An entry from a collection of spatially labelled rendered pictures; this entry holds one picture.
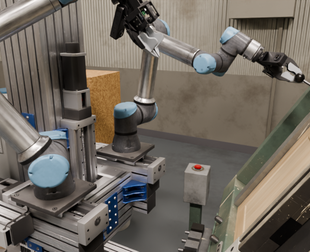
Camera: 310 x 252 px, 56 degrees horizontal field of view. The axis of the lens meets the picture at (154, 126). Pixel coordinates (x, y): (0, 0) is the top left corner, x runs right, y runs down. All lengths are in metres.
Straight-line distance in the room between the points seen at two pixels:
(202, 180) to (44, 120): 0.81
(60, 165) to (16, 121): 0.18
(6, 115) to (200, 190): 1.01
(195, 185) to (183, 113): 3.00
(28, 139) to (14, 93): 0.50
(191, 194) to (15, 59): 1.05
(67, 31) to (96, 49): 3.83
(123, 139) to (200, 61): 0.58
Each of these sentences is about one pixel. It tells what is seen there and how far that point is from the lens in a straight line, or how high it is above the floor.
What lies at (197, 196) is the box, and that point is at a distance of 1.57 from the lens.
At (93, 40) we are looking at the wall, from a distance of 5.19.
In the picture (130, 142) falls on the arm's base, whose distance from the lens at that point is 1.46.
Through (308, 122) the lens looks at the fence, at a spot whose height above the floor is 1.29.
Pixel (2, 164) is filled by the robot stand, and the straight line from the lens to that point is 1.55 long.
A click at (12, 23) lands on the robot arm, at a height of 1.63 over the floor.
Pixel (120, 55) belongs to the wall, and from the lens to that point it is 4.88.
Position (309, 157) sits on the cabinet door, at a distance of 1.04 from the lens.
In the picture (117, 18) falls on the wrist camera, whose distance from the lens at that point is 0.93.
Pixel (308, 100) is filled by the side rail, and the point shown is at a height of 1.33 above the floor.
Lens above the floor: 1.60
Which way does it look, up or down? 17 degrees down
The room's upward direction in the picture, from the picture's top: straight up
